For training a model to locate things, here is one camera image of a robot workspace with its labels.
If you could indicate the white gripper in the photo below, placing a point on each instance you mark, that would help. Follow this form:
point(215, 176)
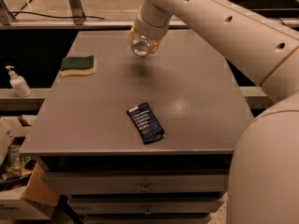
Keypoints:
point(148, 29)

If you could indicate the green soda can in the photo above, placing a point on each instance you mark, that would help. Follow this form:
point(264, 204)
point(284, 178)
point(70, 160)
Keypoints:
point(141, 47)

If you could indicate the green and yellow sponge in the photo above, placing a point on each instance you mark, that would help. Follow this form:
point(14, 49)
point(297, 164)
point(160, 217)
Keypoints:
point(78, 66)

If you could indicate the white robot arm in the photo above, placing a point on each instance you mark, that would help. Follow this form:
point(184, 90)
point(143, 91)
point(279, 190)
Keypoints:
point(264, 175)

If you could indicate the green can in box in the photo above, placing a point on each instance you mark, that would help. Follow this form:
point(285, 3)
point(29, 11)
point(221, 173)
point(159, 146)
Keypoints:
point(13, 157)

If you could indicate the dark blue snack bar wrapper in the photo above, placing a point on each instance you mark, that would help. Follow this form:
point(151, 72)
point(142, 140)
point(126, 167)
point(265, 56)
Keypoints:
point(148, 126)

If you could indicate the grey drawer cabinet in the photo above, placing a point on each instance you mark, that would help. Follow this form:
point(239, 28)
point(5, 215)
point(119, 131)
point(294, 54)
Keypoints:
point(82, 125)

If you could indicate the white pump soap bottle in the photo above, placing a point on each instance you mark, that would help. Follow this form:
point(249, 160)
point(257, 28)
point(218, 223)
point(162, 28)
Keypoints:
point(18, 83)

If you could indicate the top grey drawer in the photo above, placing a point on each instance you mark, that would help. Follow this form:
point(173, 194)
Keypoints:
point(84, 183)

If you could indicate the grey drawer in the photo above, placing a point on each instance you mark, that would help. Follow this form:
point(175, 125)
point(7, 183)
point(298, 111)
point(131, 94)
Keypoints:
point(84, 183)
point(146, 206)

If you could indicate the middle grey drawer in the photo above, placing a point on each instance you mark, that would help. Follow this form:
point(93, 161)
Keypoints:
point(146, 206)

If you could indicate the cardboard box with items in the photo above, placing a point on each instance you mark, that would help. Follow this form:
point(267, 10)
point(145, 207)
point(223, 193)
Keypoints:
point(23, 195)

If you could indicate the metal window frame rail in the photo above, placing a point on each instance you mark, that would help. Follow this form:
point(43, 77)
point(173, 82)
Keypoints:
point(100, 14)

